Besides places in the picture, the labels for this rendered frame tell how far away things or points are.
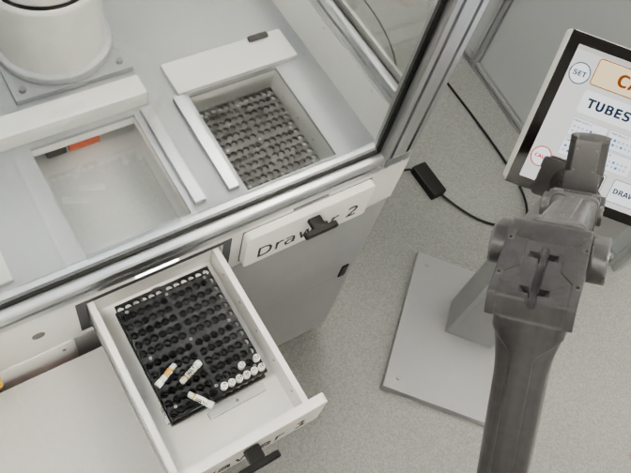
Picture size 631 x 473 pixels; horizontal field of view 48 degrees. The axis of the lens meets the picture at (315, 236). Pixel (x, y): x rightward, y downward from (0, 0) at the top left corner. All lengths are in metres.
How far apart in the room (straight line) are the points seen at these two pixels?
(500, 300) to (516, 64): 2.29
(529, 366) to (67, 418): 0.90
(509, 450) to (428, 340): 1.59
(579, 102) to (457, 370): 1.09
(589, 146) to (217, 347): 0.67
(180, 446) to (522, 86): 2.06
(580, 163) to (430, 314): 1.30
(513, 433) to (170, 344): 0.68
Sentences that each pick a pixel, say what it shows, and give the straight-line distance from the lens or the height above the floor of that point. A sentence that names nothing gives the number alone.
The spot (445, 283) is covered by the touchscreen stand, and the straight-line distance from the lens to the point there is 2.39.
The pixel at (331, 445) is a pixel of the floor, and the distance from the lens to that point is 2.14.
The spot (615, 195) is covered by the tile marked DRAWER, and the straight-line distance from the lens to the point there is 1.52.
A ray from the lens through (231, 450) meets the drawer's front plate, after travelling 1.15.
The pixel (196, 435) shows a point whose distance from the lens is 1.24.
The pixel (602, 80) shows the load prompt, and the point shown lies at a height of 1.15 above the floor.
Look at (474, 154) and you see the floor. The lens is 2.78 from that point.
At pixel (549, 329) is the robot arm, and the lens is 0.64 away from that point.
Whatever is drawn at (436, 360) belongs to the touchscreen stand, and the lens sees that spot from 2.27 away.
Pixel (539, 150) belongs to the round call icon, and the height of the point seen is 1.02.
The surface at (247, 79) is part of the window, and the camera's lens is 0.95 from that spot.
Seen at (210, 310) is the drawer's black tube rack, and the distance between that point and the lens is 1.28.
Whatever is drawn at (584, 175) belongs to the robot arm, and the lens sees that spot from 1.11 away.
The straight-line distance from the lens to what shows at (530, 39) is 2.80.
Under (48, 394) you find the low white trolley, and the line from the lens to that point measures 1.36.
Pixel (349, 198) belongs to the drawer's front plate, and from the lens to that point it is 1.37.
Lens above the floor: 2.05
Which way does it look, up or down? 59 degrees down
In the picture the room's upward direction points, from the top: 21 degrees clockwise
